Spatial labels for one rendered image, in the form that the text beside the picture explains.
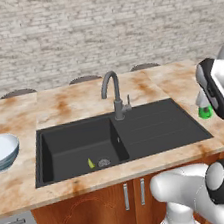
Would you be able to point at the green and white bottle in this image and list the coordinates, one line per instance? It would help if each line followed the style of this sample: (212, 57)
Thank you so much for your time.
(205, 111)

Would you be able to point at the white and blue bowl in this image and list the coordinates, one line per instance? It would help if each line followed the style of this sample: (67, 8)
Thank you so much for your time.
(0, 151)

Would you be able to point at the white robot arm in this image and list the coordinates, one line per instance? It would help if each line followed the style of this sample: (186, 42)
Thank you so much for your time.
(195, 189)

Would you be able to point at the dark grey tap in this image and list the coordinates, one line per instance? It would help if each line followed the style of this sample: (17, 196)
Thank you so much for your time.
(116, 96)

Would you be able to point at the black kitchen sink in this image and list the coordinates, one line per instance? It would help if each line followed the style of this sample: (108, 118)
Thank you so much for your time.
(137, 130)

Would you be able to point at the dark brown stool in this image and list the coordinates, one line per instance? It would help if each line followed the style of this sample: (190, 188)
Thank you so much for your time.
(84, 78)
(144, 66)

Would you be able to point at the small yellow-green object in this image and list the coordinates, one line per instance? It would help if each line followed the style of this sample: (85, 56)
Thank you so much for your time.
(91, 163)

